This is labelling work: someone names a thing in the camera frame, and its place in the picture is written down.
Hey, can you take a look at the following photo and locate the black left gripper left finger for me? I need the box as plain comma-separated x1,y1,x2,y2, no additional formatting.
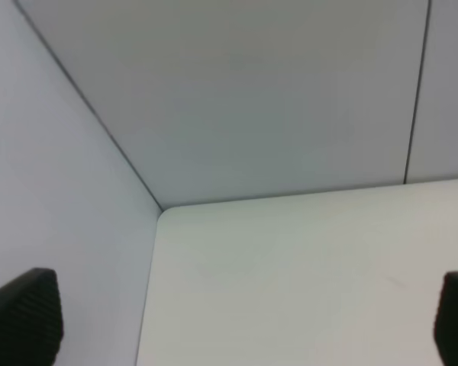
0,268,64,366

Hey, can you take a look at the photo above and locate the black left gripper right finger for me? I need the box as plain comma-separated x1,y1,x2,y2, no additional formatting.
434,271,458,366

